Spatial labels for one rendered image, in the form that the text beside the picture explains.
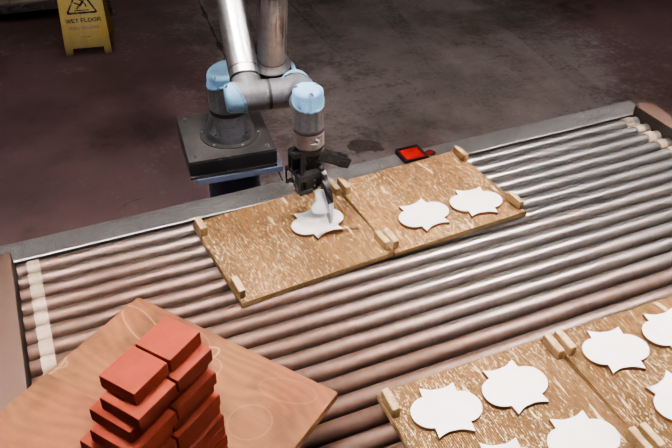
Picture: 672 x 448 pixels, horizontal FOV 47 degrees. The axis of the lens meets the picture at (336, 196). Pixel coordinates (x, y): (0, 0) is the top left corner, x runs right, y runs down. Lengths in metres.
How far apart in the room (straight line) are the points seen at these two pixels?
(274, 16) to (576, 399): 1.25
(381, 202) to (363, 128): 2.24
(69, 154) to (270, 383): 3.00
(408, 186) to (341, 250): 0.35
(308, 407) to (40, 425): 0.48
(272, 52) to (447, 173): 0.61
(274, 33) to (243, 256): 0.65
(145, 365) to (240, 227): 0.93
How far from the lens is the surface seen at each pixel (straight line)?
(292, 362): 1.69
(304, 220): 2.02
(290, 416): 1.44
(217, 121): 2.36
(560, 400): 1.65
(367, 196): 2.13
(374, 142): 4.20
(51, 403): 1.54
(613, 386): 1.71
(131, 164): 4.14
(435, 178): 2.22
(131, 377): 1.14
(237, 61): 1.90
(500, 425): 1.59
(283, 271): 1.88
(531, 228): 2.11
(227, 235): 2.00
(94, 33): 5.41
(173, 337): 1.18
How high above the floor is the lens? 2.15
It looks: 35 degrees down
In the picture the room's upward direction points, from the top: straight up
